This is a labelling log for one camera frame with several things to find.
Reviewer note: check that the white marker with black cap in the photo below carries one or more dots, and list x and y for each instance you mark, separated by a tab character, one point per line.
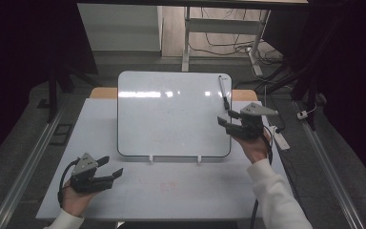
223	89

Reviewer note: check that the aluminium floor rail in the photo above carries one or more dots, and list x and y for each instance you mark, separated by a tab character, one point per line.
22	171
330	175

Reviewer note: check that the white cabinet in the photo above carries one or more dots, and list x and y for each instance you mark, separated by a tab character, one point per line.
120	27

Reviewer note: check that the person's right hand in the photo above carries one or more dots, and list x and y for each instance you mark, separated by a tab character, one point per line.
254	149

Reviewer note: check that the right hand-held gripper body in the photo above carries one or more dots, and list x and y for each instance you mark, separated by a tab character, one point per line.
251	122

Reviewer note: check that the black metal stand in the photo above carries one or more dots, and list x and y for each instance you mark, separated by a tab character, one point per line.
301	82
63	79

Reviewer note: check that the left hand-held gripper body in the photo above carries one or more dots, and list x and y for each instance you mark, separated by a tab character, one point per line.
84	176

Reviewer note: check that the white whiteboard with dark rim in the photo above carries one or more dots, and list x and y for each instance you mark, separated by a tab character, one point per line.
171	120

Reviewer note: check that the white whiteboard stand foot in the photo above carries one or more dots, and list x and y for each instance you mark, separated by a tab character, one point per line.
151	159
199	159

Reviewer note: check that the person's left hand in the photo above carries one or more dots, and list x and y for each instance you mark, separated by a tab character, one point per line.
76	202

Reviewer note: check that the white power strip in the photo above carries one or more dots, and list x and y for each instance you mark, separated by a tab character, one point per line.
279	138

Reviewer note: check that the white plug adapter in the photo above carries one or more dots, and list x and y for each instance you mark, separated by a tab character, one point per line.
302	114

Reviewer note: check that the metal desk frame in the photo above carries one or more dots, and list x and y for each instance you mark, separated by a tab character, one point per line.
222	26

